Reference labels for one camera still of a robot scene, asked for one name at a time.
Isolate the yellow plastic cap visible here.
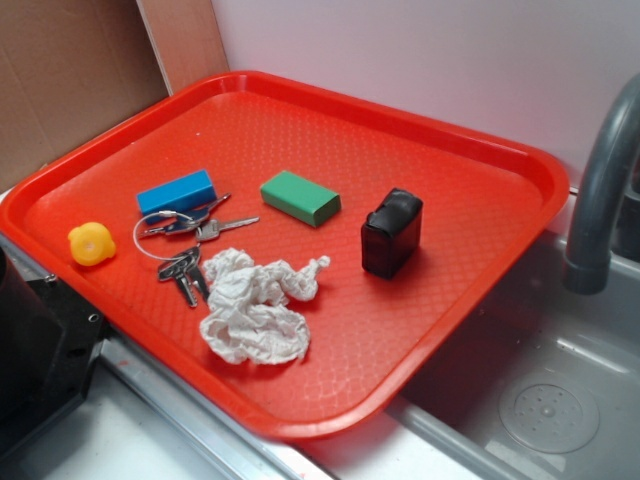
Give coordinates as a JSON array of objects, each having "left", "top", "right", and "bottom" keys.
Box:
[{"left": 68, "top": 222, "right": 116, "bottom": 267}]

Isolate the red plastic tray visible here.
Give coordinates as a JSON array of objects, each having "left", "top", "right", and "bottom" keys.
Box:
[{"left": 1, "top": 72, "right": 569, "bottom": 440}]

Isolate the green rectangular block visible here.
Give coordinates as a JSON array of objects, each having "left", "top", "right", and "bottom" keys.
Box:
[{"left": 260, "top": 171, "right": 342, "bottom": 228}]

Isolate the black wrapped box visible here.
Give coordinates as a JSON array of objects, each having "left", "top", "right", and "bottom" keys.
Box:
[{"left": 361, "top": 188, "right": 423, "bottom": 280}]

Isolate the wire key ring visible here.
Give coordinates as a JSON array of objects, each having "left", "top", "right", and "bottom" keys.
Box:
[{"left": 132, "top": 210, "right": 201, "bottom": 261}]

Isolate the dark blue headed key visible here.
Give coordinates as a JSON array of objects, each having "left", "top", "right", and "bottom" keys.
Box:
[{"left": 134, "top": 193, "right": 231, "bottom": 239}]

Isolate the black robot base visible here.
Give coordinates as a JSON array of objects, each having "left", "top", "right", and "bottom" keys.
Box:
[{"left": 1, "top": 253, "right": 104, "bottom": 426}]

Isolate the grey faucet spout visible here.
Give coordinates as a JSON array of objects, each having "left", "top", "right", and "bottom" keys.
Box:
[{"left": 562, "top": 76, "right": 639, "bottom": 295}]

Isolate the crumpled white paper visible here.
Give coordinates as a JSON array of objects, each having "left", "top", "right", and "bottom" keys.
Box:
[{"left": 200, "top": 248, "right": 331, "bottom": 365}]

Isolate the long silver key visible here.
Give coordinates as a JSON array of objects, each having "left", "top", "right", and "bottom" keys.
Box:
[{"left": 195, "top": 217, "right": 260, "bottom": 242}]

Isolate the grey plastic sink basin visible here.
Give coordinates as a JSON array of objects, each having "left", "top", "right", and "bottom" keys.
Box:
[{"left": 389, "top": 234, "right": 639, "bottom": 479}]

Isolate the brown cardboard sheet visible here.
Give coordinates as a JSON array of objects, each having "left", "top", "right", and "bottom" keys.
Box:
[{"left": 1, "top": 1, "right": 167, "bottom": 190}]

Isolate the wooden board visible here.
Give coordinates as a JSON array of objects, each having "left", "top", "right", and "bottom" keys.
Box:
[{"left": 137, "top": 0, "right": 229, "bottom": 95}]

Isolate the blue rectangular block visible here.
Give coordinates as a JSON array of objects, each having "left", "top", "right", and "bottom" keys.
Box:
[{"left": 136, "top": 170, "right": 217, "bottom": 215}]

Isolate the black headed key pair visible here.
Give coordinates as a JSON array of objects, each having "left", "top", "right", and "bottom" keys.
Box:
[{"left": 157, "top": 245, "right": 209, "bottom": 308}]

